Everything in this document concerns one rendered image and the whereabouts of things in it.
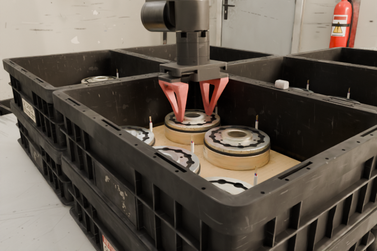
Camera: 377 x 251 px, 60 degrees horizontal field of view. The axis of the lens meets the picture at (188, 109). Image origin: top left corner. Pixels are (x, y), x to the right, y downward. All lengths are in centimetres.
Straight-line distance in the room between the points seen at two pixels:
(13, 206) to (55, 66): 41
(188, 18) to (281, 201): 35
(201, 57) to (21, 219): 42
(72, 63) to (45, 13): 300
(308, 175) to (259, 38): 364
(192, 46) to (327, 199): 31
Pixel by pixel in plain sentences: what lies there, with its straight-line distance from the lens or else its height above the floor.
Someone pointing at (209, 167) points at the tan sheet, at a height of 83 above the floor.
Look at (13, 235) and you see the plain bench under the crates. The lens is 64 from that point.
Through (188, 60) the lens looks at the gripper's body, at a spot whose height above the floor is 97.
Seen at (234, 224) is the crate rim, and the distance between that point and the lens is 24.
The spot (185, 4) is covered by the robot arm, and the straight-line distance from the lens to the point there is 53.
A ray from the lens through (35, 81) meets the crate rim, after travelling 63.
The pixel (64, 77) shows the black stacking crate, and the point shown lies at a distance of 97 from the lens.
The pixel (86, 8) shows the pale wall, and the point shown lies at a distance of 419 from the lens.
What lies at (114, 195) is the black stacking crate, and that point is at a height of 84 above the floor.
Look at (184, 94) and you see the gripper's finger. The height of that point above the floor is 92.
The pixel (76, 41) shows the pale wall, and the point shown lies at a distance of 413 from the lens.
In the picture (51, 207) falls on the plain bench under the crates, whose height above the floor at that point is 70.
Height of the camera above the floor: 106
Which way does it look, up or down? 18 degrees down
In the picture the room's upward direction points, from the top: straight up
